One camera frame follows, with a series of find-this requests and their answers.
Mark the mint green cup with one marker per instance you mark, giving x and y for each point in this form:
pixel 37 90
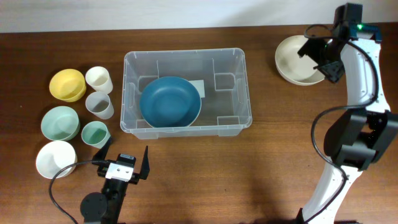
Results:
pixel 95 134

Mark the beige bowl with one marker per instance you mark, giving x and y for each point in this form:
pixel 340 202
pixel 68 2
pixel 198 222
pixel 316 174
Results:
pixel 293 68
pixel 171 116

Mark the mint green bowl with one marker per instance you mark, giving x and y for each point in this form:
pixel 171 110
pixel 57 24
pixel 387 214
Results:
pixel 61 123

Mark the dark blue bowl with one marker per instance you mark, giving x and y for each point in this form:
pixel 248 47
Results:
pixel 169 91

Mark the clear plastic storage bin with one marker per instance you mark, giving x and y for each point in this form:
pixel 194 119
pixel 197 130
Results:
pixel 226 107

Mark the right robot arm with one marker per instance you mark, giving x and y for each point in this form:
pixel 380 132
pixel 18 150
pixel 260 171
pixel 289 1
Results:
pixel 367 127

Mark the translucent grey cup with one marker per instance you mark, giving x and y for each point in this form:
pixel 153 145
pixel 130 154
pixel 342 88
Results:
pixel 99 104

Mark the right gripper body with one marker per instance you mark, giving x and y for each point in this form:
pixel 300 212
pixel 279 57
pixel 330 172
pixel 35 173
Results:
pixel 328 63

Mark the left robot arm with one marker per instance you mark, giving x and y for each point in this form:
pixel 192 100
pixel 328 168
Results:
pixel 105 206

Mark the yellow bowl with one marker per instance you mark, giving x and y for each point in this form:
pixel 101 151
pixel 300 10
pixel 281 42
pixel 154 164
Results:
pixel 68 85

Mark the white bowl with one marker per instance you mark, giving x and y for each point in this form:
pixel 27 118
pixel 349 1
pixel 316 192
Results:
pixel 53 157

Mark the white label in bin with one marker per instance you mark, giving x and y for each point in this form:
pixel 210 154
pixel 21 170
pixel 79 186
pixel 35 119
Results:
pixel 200 86

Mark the cream cup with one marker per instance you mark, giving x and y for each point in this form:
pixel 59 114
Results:
pixel 99 79

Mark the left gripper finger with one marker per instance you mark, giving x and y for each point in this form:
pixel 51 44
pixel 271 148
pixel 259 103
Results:
pixel 101 154
pixel 145 167

